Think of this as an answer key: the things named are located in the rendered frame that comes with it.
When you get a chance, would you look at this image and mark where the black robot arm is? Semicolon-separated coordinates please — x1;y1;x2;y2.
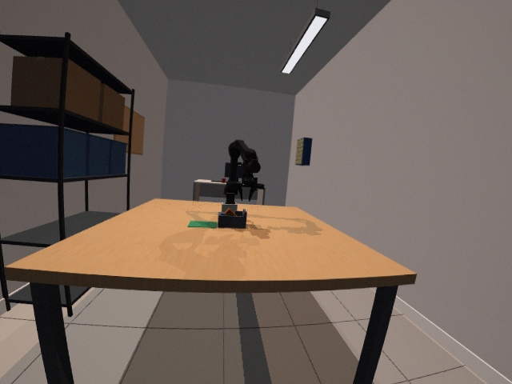
223;140;261;204

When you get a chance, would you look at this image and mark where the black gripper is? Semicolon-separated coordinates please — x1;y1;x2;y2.
229;172;264;201

